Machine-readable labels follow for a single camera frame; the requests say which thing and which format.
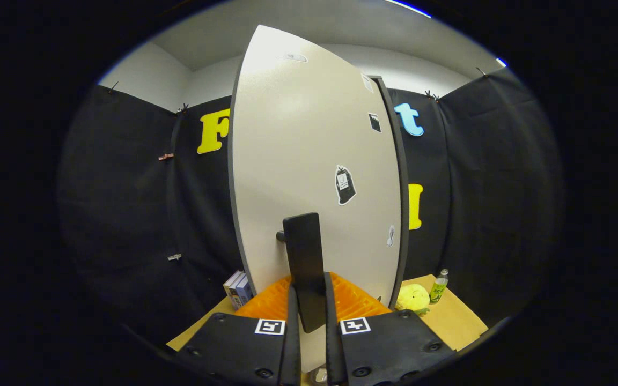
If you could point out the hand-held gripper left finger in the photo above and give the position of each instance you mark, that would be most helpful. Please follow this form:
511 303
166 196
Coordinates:
294 348

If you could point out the small ceiling light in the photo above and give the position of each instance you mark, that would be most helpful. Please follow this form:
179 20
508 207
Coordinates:
501 61

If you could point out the yellow plush toy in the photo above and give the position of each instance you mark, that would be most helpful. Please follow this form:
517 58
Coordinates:
413 298

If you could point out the reddish clothespin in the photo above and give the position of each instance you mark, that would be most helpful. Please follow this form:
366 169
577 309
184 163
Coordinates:
165 156

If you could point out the green drink bottle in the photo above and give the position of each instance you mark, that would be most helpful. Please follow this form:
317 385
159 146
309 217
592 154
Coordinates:
438 289

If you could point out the black backdrop cloth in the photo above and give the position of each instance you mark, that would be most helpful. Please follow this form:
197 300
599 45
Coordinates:
502 187

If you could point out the long ceiling light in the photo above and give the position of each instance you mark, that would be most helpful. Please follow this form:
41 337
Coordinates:
411 7

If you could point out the beige shoe cabinet door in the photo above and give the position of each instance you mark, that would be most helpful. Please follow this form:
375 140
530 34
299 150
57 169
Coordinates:
287 161

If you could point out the white book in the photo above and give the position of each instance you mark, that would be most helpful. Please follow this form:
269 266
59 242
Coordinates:
229 289
237 292
245 292

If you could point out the black binder clip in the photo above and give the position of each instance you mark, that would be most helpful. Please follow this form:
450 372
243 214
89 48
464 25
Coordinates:
183 109
431 95
480 71

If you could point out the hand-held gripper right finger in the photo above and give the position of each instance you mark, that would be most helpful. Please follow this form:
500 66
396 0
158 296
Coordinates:
331 348

